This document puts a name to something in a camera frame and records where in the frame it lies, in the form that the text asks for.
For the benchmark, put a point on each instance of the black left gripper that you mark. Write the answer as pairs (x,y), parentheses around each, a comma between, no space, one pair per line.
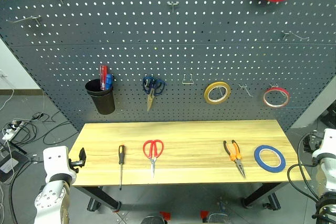
(74,164)

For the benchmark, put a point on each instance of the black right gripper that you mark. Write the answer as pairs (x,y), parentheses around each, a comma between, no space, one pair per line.
(312,142)

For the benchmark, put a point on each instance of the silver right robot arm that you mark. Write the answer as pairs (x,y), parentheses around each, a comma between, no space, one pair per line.
(326,179)

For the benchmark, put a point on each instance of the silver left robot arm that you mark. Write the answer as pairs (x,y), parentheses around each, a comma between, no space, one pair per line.
(51,203)

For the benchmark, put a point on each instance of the grey pegboard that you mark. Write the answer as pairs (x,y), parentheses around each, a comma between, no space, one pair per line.
(168,51)

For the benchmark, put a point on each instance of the black equipment base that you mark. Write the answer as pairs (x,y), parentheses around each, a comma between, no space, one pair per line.
(328,119)

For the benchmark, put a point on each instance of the black table leg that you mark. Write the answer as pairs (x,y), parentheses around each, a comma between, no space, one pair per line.
(101,197)
(262,193)

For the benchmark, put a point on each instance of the blue tape roll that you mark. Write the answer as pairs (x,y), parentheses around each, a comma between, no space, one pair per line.
(257,160)

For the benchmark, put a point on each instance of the black plastic cup holder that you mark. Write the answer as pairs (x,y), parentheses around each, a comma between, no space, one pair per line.
(103,102)

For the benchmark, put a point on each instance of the thin red tape roll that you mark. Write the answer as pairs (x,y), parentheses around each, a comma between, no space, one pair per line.
(266,101)

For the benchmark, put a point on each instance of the black power adapter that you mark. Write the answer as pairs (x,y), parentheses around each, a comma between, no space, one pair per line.
(37,115)

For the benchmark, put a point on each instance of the black flat box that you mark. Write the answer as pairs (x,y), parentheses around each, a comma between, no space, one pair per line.
(10,165)

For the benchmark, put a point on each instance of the orange black needle-nose pliers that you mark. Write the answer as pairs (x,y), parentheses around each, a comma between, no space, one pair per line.
(237,161)

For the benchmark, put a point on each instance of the white power strip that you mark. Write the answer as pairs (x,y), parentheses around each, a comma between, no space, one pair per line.
(8,134)

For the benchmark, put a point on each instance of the metal double prong hook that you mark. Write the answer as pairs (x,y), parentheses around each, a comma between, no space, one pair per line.
(246,90)

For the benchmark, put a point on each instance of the yellow tape roll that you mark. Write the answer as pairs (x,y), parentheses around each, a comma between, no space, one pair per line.
(207,96)

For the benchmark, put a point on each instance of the short metal pegboard hook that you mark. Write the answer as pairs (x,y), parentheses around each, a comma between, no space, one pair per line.
(173,4)

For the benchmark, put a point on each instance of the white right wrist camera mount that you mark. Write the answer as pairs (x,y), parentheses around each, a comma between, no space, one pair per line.
(329,142)

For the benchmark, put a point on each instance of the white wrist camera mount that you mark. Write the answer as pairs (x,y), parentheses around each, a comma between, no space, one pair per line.
(329,142)
(55,161)

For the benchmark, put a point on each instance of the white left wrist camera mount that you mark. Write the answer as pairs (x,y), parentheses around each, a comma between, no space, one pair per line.
(55,161)

